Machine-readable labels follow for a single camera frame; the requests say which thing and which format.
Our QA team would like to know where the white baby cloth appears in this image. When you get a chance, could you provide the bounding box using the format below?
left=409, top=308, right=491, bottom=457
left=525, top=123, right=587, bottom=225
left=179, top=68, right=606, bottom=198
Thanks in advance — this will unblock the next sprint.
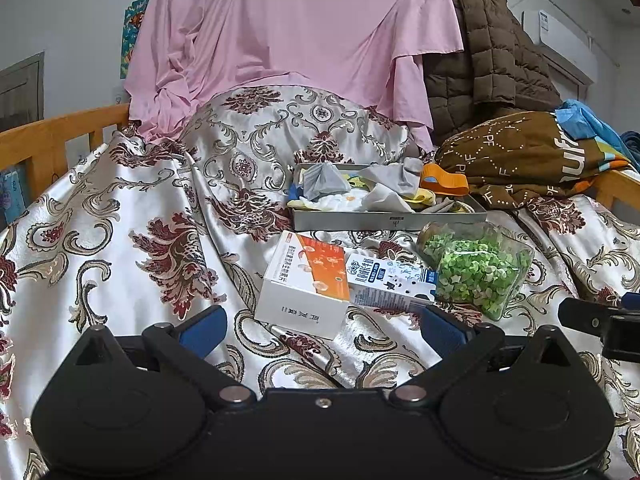
left=319, top=192, right=374, bottom=213

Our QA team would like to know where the jar of green paper stars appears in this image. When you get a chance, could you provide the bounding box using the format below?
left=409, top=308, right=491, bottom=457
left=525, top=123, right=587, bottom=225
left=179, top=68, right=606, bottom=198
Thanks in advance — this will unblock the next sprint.
left=417, top=220, right=535, bottom=321

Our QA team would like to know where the grey door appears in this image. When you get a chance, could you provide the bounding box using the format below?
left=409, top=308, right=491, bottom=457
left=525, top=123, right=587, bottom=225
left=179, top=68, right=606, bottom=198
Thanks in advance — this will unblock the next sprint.
left=0, top=51, right=46, bottom=134

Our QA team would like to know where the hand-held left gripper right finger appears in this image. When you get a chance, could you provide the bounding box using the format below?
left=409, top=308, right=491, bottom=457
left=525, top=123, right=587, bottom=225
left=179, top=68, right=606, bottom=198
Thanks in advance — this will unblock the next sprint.
left=392, top=305, right=579, bottom=407

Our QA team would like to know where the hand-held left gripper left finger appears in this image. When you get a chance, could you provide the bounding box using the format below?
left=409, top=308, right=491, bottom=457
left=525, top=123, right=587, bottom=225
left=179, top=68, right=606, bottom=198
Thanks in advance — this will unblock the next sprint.
left=69, top=305, right=256, bottom=408

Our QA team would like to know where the brown printed blanket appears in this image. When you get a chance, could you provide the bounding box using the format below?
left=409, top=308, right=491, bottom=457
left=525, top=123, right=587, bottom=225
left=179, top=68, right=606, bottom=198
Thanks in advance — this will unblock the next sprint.
left=434, top=110, right=634, bottom=207

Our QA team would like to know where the cartoon print tin box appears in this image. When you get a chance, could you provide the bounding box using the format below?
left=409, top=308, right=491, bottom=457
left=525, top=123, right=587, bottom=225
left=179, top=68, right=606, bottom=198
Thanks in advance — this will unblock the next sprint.
left=287, top=162, right=489, bottom=234

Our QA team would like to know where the milk carton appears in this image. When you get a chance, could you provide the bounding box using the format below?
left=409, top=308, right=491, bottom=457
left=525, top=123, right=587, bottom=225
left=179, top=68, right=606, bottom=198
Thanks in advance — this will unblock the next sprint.
left=344, top=248, right=439, bottom=314

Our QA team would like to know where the brown quilted jacket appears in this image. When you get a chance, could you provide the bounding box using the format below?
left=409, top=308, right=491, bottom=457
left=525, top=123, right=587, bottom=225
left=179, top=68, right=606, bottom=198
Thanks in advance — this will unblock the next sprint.
left=422, top=0, right=564, bottom=147

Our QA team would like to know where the wooden bed rail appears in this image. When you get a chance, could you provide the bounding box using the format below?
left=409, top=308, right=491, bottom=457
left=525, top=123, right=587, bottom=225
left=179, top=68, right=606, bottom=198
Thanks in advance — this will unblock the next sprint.
left=584, top=167, right=640, bottom=227
left=0, top=103, right=132, bottom=202

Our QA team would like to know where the dark blue cloth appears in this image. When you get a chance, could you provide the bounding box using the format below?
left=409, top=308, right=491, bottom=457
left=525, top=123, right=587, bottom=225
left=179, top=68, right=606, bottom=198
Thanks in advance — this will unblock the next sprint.
left=620, top=130, right=640, bottom=172

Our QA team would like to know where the floral satin bedspread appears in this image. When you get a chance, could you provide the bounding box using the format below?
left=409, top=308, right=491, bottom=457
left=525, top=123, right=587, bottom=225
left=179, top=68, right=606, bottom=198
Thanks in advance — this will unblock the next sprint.
left=0, top=85, right=640, bottom=480

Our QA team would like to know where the green orange wall poster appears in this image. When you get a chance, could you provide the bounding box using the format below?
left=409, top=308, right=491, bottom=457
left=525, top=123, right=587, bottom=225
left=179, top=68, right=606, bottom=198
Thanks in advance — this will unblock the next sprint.
left=119, top=0, right=152, bottom=81

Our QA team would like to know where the white air conditioner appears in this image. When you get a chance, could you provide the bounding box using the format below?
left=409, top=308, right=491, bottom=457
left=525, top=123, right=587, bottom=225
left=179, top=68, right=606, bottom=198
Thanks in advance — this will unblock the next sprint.
left=521, top=9, right=599, bottom=84

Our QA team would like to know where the orange fabric band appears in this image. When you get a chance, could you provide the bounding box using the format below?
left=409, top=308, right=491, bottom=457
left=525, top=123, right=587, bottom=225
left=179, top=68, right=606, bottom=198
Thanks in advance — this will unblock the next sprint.
left=419, top=162, right=470, bottom=196

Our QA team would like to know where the white cardboard box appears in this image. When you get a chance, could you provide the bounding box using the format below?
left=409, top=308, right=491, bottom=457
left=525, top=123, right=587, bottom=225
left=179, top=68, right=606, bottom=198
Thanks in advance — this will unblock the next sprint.
left=253, top=230, right=352, bottom=340

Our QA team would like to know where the pink cloth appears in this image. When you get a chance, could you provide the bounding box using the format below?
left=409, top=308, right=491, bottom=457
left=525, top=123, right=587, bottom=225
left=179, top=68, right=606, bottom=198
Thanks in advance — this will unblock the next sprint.
left=123, top=0, right=466, bottom=154

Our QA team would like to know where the light grey cloth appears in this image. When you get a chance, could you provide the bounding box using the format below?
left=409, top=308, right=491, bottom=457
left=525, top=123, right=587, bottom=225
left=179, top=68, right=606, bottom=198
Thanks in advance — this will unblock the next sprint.
left=360, top=183, right=417, bottom=213

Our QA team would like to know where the light blue cloth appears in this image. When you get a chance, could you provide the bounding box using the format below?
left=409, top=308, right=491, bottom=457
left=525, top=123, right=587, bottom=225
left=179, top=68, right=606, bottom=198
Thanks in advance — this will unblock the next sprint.
left=554, top=99, right=629, bottom=162

